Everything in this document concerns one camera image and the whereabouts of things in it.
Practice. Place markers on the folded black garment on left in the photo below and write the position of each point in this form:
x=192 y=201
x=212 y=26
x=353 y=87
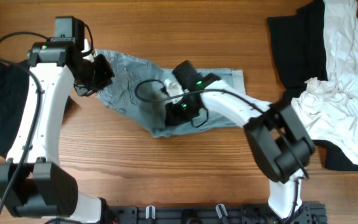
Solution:
x=14 y=84

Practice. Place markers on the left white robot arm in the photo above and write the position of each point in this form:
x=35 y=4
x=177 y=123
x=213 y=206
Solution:
x=32 y=183

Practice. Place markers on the black garment on right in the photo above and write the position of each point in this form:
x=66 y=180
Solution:
x=299 y=54

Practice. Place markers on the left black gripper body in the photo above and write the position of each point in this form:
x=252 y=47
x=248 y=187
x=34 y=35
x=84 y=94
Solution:
x=97 y=76

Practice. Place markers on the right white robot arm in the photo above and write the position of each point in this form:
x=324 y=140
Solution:
x=280 y=145

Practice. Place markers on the white t-shirt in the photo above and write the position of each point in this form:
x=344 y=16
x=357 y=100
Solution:
x=329 y=109

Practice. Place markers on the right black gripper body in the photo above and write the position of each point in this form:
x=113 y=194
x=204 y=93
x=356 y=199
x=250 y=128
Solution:
x=173 y=115

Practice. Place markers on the light blue denim shorts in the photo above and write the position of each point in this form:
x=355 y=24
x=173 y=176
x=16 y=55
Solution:
x=136 y=78

